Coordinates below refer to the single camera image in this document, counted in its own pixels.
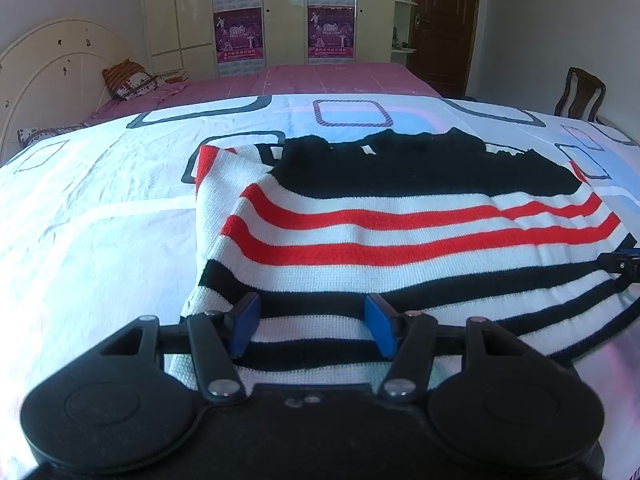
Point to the orange patterned pillow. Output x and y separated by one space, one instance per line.
132 80

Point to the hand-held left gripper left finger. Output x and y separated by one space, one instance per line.
246 327

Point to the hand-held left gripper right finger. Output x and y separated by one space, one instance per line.
381 327

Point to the purple wall poster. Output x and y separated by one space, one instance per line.
331 32
239 35

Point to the brown wooden door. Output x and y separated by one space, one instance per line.
445 25

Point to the striped knit sweater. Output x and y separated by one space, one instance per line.
400 225

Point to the white corner shelf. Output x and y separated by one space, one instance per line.
402 10

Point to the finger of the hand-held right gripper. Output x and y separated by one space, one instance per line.
625 261

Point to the cream arched headboard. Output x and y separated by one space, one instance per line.
45 70

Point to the white patterned bed sheet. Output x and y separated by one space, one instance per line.
100 235

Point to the wooden chair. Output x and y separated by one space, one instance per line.
580 95

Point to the pink bed sheet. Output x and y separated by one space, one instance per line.
300 82

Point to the cream wardrobe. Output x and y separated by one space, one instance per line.
280 20

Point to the white patterned pillow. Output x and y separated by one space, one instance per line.
50 132

